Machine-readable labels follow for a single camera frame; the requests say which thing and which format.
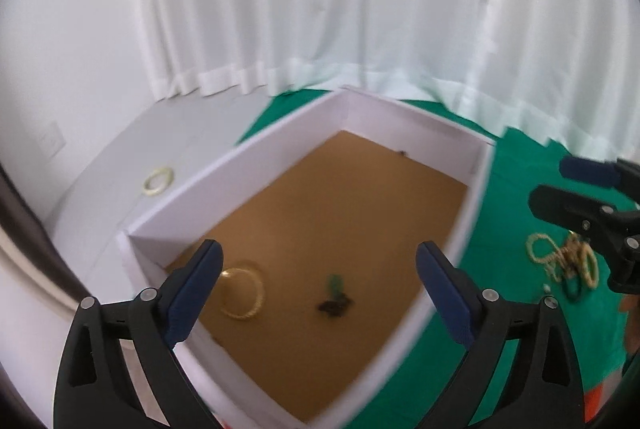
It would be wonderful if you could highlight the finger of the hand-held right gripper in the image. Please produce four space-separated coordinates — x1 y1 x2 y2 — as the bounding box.
529 184 640 295
559 155 640 202

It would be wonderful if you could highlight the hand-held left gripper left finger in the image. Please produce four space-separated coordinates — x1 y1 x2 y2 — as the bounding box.
52 239 224 429

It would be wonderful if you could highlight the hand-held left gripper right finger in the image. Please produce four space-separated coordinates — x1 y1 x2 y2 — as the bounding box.
416 240 586 429

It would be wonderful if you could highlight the gold chain bracelet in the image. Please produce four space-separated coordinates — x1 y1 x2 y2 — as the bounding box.
219 260 266 321

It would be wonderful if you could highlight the yellow beaded bracelet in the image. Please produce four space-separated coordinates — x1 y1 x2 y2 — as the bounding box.
555 236 600 287

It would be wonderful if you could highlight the green and black jewelry piece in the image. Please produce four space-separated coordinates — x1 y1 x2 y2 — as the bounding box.
316 274 353 317

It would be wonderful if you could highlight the white box with brown bottom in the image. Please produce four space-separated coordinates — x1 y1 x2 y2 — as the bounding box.
116 85 498 429

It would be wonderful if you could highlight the person's right hand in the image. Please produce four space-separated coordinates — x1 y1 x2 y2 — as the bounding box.
619 295 640 357

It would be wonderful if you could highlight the orange cloth patch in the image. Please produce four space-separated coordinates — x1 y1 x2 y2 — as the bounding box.
584 388 617 426

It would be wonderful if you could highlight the yellowish tape ring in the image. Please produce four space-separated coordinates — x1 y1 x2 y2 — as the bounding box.
142 166 175 196

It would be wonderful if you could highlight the white wall outlet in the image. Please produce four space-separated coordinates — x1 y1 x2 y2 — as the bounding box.
39 122 67 157

